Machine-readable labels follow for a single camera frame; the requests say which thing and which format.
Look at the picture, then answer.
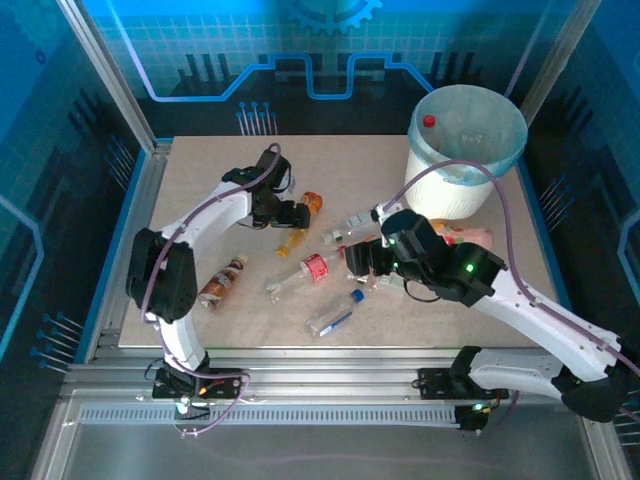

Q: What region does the clear bottle green white label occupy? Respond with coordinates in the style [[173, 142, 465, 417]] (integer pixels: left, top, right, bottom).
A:
[[368, 274, 407, 300], [322, 210, 384, 247]]

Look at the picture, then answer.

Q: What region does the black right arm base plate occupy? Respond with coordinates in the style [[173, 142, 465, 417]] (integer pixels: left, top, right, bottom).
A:
[[417, 367, 510, 401]]

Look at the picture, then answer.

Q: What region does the clear bottle blue cap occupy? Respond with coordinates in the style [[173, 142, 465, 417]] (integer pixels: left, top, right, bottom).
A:
[[304, 288, 366, 338]]

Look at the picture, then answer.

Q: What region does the grey slotted cable duct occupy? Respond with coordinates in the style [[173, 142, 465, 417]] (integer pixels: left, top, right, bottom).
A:
[[79, 407, 461, 427]]

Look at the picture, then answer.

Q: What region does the aluminium frame post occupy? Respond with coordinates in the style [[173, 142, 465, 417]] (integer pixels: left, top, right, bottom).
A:
[[57, 0, 161, 154], [519, 0, 601, 121]]

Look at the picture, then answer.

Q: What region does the grey metal shelf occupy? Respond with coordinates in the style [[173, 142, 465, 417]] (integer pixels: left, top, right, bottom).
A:
[[34, 389, 631, 480]]

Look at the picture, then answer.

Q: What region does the long clear bottle red label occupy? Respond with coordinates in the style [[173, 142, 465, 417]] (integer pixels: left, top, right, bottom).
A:
[[264, 245, 349, 305]]

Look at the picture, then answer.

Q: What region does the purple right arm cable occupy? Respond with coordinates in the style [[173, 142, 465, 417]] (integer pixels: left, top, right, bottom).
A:
[[384, 158, 640, 437]]

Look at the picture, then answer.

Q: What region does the aluminium side rail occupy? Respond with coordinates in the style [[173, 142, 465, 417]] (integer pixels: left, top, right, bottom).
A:
[[82, 138, 175, 361]]

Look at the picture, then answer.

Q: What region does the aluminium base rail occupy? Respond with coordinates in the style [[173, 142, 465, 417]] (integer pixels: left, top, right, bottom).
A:
[[64, 344, 601, 402]]

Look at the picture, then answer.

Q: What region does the brown drink bottle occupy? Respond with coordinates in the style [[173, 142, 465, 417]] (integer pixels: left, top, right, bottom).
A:
[[198, 253, 250, 313]]

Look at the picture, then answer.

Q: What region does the white plastic bin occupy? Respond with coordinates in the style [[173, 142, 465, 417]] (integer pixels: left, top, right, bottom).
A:
[[403, 144, 494, 220]]

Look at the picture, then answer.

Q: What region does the aluminium left frame post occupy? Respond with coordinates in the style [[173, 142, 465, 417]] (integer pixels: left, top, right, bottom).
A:
[[57, 0, 161, 154]]

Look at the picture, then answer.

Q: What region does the small yellow juice bottle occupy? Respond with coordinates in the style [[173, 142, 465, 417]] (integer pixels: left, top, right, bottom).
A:
[[276, 228, 307, 259]]

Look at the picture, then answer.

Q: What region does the pink bottle colourful label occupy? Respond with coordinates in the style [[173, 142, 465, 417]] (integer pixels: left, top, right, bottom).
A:
[[430, 218, 495, 250]]

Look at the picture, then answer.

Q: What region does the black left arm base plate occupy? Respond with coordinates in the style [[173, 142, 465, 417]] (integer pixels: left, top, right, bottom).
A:
[[151, 367, 245, 401]]

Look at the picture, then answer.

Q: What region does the aluminium right frame post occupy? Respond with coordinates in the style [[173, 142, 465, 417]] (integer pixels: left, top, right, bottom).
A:
[[519, 0, 601, 121]]

